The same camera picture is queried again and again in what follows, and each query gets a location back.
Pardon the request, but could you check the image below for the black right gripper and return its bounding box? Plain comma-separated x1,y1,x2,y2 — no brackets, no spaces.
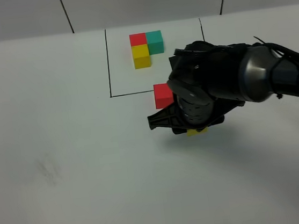
148,41,247,135

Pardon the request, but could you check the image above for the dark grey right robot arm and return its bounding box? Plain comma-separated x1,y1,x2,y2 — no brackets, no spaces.
148,41,299,134

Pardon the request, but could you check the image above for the yellow template block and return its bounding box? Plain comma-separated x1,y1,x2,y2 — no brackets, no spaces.
132,44,151,69

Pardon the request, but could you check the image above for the green template block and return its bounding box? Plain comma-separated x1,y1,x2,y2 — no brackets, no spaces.
145,30,165,55

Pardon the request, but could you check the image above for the red template block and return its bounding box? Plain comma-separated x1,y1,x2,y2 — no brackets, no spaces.
129,33,147,46

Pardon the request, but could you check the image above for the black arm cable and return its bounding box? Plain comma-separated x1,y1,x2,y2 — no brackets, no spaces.
253,30,299,125

